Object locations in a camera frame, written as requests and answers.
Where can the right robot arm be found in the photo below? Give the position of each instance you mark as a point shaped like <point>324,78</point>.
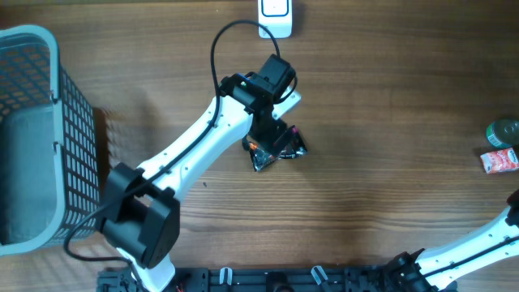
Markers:
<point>434,269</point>

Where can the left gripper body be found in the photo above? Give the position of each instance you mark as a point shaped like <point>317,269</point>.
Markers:
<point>268,133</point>

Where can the white barcode scanner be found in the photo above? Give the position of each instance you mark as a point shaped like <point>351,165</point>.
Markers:
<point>276,16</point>

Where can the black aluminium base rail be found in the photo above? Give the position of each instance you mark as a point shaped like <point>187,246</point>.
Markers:
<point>362,279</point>

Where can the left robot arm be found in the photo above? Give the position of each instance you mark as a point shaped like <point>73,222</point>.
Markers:
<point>140,215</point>

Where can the hex wrench set package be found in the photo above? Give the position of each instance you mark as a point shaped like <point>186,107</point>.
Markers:
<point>261,159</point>

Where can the silver tin can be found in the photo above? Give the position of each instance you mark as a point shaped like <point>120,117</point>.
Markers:
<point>503,133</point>

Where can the red tissue pack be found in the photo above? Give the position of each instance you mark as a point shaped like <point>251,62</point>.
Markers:
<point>504,160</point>

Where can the grey plastic mesh basket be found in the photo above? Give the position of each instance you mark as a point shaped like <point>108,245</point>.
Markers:
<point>49,174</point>

